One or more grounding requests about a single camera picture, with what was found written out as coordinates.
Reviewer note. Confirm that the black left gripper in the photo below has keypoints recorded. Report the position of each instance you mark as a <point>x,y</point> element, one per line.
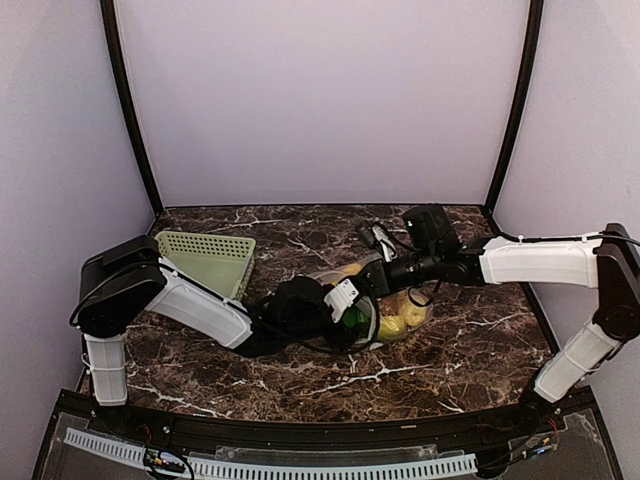
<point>346,337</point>

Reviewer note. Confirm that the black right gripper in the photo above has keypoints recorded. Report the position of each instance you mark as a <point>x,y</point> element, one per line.
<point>379,277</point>

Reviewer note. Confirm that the green fake vegetable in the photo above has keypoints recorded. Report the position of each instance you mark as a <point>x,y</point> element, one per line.
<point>354,318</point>

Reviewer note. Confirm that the clear zip top bag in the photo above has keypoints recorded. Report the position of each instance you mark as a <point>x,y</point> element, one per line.
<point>388,305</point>

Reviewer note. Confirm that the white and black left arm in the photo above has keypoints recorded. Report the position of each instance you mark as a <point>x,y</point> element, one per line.
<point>120,283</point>

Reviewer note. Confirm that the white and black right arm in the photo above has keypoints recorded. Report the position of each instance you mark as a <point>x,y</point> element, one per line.
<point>606,261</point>

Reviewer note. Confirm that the yellow fake lemon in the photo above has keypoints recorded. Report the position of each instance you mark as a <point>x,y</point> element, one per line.
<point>392,328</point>

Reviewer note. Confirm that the pale yellow fake food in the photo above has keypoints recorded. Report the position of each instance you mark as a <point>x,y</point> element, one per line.
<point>412,315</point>

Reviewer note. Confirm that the light green perforated basket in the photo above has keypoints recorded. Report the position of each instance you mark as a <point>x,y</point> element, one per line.
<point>224,264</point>

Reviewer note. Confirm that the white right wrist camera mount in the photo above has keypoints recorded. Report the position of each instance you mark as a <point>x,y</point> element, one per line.
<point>383,244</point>

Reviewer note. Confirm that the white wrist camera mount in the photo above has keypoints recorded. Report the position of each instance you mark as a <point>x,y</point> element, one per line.
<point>383,244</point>
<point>341,298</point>

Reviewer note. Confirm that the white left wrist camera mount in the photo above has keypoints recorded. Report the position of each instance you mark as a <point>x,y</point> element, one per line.
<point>341,298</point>

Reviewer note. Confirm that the grey slotted cable duct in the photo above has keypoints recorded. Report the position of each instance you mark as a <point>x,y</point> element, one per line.
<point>247,463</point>

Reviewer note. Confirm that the black left frame post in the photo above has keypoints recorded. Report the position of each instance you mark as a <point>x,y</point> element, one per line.
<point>128,109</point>

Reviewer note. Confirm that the black frame post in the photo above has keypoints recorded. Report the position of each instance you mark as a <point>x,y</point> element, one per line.
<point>128,109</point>
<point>518,103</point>

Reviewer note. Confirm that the black front rail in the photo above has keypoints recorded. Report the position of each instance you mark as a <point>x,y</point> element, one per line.
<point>476,431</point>

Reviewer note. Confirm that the black right frame post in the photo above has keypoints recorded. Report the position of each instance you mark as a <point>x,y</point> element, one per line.
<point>518,103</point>

